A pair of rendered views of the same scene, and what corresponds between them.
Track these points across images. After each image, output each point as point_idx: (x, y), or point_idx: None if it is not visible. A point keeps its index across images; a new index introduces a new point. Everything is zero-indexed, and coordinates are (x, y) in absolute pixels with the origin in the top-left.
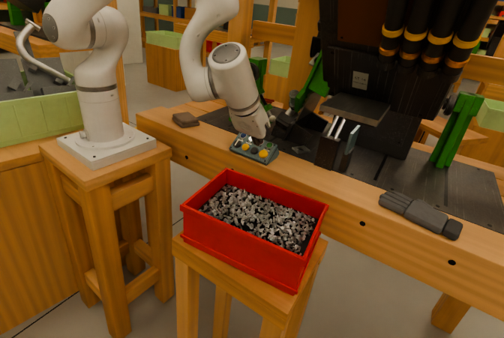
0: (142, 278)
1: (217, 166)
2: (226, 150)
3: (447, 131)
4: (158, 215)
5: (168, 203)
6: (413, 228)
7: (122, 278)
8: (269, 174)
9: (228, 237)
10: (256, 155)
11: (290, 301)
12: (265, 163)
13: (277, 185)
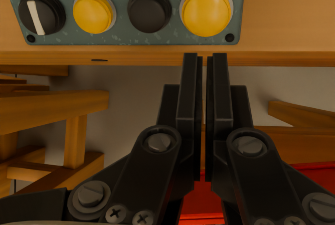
0: (72, 139)
1: (39, 60)
2: (22, 46)
3: None
4: (18, 130)
5: (9, 106)
6: None
7: (61, 185)
8: (262, 56)
9: None
10: (171, 28)
11: None
12: (234, 44)
13: (299, 59)
